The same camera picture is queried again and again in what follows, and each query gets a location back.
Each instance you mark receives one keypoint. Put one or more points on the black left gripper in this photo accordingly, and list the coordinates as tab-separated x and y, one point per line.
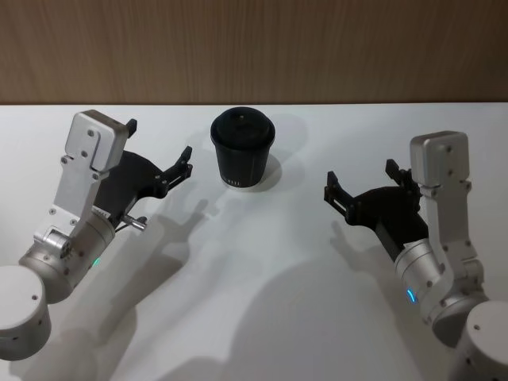
127	178

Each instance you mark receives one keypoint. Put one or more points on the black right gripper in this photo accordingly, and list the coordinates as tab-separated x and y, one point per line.
389	210

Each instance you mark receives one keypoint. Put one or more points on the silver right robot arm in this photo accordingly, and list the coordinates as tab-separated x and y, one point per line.
436	158

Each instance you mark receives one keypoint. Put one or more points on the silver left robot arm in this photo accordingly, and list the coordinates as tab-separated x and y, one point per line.
81	166

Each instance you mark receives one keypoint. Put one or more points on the black paper cup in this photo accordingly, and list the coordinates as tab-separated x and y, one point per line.
242	162

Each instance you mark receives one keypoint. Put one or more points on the black plastic cup lid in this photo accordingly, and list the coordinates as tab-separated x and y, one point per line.
242	127

